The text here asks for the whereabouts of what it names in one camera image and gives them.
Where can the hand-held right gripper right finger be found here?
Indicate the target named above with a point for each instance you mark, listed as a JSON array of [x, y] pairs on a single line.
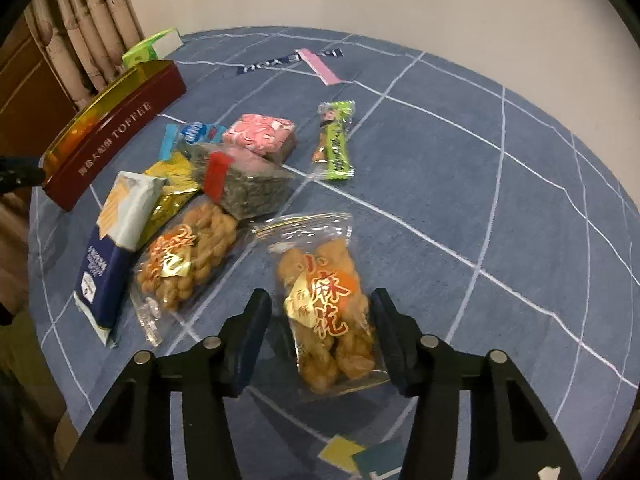
[[387, 340]]

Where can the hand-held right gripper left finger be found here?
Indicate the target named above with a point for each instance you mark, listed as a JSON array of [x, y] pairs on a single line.
[[252, 340]]

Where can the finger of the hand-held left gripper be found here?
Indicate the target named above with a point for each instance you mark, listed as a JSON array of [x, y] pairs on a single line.
[[17, 174]]

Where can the fried dough twist packet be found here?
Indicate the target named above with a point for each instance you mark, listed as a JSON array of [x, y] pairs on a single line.
[[190, 250], [320, 310]]

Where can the white and blue snack packet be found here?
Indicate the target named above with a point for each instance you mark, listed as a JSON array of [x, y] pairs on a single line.
[[115, 240]]

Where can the red tin box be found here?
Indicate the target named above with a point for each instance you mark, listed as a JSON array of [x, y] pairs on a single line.
[[125, 120]]

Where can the sesame block packet red label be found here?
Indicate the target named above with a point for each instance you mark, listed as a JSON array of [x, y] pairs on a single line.
[[250, 190]]

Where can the gold foil snack packet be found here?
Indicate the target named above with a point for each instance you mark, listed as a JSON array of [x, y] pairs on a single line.
[[172, 180]]

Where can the blue candy wrapper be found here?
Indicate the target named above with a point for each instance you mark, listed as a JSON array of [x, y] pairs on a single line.
[[197, 132]]

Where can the wooden cabinet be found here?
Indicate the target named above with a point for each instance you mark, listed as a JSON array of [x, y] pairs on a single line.
[[25, 85]]

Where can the beige curtain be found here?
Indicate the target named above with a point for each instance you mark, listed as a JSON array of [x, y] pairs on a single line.
[[85, 25]]

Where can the blue checked blanket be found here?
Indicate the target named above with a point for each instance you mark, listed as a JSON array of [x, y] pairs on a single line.
[[450, 185]]

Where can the pink snack packet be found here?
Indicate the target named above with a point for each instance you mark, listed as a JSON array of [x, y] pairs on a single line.
[[247, 162]]

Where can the green and white box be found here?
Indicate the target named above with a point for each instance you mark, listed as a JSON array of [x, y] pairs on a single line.
[[150, 47]]

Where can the green snack bar packet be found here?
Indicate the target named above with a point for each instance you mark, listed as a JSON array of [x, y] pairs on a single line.
[[335, 140]]

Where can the pink patterned snack block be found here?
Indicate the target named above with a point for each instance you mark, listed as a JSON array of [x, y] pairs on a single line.
[[260, 130]]

